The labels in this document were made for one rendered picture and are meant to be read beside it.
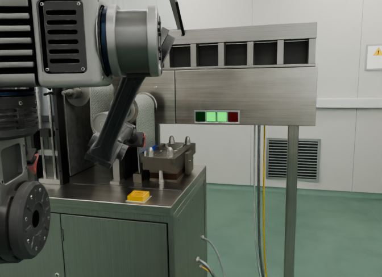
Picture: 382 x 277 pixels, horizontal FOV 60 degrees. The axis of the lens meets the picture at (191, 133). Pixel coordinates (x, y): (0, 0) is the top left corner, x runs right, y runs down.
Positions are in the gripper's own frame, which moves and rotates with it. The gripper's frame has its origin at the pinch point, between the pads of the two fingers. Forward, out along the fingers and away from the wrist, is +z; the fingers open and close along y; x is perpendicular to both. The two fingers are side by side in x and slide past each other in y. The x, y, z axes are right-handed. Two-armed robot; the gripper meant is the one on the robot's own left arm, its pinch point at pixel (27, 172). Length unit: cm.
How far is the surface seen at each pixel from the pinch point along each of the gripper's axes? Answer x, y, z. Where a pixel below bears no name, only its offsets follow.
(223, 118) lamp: -51, -83, 14
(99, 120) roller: -40.6, -20.1, 5.7
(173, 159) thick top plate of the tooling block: -18, -56, 13
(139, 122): -37, -40, 5
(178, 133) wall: -247, -64, 179
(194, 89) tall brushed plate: -63, -69, 3
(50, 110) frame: -37.9, 0.6, -2.7
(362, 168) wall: -170, -274, 176
